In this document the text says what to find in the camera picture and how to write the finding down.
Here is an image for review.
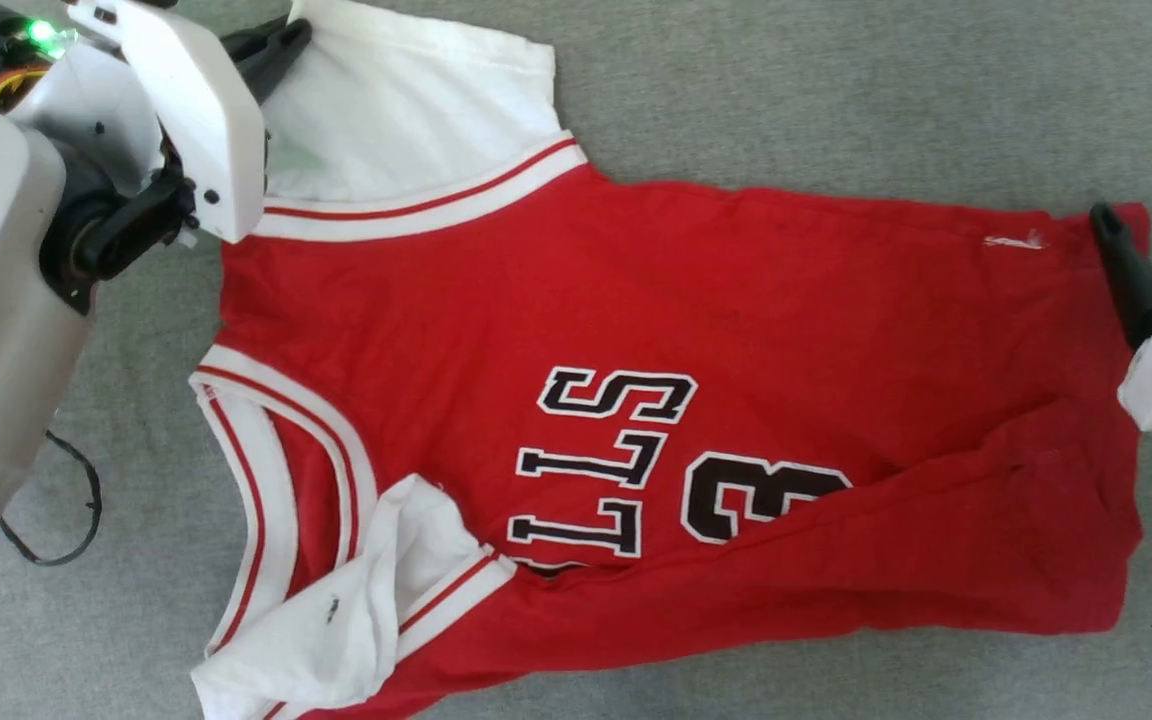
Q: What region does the grey fabric sofa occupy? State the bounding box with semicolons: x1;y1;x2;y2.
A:
0;0;1152;720

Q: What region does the red and white basketball jersey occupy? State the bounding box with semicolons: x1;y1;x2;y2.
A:
188;0;1152;720

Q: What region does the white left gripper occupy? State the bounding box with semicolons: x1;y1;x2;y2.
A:
64;0;314;245

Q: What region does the thin black cable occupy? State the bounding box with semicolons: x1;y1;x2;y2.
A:
0;428;103;568

